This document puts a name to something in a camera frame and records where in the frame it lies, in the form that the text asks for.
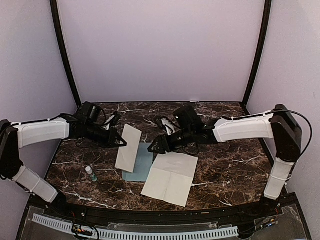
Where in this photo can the small glue stick bottle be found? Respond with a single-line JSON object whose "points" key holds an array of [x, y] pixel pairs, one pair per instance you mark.
{"points": [[90, 172]]}

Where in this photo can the white slotted cable duct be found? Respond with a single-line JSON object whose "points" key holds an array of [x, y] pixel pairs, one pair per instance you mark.
{"points": [[121, 231]]}

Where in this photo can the white letter paper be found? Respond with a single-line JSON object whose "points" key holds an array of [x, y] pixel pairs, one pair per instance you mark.
{"points": [[126, 156]]}

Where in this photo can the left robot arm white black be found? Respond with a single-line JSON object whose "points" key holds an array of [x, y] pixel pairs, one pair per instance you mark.
{"points": [[17, 135]]}

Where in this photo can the white paper sheet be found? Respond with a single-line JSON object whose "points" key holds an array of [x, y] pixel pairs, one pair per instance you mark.
{"points": [[170, 178]]}

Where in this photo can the left black frame post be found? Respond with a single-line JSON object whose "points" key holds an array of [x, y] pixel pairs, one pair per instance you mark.
{"points": [[63, 51]]}

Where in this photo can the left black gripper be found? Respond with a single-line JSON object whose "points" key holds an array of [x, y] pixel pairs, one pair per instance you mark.
{"points": [[110, 141]]}

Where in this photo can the black front table rail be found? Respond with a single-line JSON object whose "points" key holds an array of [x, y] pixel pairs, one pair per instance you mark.
{"points": [[240, 214]]}

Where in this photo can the black frame post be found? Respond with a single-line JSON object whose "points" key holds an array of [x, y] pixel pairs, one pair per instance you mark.
{"points": [[258, 53], [63, 51]]}

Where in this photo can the light blue envelope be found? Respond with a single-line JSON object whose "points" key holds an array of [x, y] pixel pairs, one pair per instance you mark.
{"points": [[143, 164]]}

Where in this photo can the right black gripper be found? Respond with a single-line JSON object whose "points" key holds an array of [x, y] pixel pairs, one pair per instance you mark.
{"points": [[162, 148]]}

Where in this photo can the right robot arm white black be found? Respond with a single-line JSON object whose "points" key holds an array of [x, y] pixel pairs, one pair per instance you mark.
{"points": [[278, 124]]}

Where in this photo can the right black frame post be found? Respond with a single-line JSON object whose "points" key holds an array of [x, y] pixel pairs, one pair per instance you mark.
{"points": [[258, 53]]}

